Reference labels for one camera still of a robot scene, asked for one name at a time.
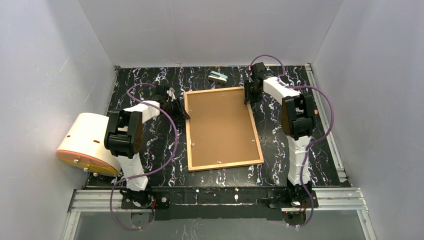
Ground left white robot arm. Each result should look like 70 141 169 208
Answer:
104 85 190 192

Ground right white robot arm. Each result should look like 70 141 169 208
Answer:
243 62 316 186

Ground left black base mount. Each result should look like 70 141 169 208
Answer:
119 186 171 211

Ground wooden picture frame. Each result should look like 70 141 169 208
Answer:
184 86 265 172

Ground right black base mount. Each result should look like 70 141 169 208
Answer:
259 184 319 227

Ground teal white stapler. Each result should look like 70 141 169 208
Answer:
207 71 228 84

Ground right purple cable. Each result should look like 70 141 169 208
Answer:
248 54 335 229

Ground white cylindrical orange-based device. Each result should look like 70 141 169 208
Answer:
55 112 121 176

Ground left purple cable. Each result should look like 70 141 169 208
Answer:
109 82 180 232

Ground purple cable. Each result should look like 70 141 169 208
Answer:
109 82 180 232
248 54 335 229

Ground aluminium rail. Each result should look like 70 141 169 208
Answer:
67 187 369 213

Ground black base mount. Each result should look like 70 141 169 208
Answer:
119 186 171 211
259 184 319 227

